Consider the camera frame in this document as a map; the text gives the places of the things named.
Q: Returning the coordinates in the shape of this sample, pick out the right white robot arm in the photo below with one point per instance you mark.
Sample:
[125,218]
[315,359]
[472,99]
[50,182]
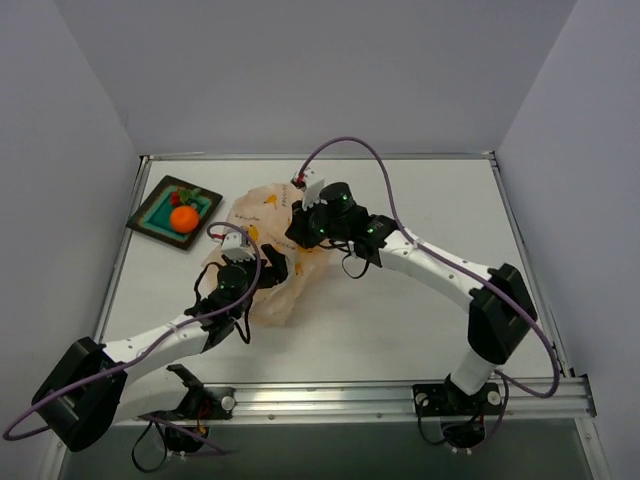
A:
[499,308]

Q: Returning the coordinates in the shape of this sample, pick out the fake strawberry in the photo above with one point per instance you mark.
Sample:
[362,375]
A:
[184,197]

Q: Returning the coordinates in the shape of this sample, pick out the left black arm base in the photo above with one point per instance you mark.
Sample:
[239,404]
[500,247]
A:
[183,427]

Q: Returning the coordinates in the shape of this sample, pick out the aluminium front rail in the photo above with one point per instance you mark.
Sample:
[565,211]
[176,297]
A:
[345,403]

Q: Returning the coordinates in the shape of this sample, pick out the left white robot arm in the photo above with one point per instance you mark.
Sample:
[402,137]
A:
[94,386]

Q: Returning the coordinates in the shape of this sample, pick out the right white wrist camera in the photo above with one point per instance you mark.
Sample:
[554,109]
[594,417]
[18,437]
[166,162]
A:
[311,184]

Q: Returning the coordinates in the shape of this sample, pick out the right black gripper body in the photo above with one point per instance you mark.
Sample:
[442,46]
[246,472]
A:
[300,230]

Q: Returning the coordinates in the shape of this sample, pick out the green square plate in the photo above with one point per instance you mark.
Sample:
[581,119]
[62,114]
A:
[152,216]

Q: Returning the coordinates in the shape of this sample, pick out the banana print plastic bag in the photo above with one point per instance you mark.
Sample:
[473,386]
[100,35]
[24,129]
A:
[265,213]

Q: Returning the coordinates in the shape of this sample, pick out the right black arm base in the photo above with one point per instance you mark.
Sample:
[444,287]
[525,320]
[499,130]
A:
[465,422]

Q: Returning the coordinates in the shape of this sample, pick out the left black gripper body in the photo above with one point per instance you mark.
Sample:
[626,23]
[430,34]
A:
[267,270]

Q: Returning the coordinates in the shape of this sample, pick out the orange fake fruit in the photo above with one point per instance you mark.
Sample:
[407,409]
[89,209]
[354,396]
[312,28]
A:
[184,219]

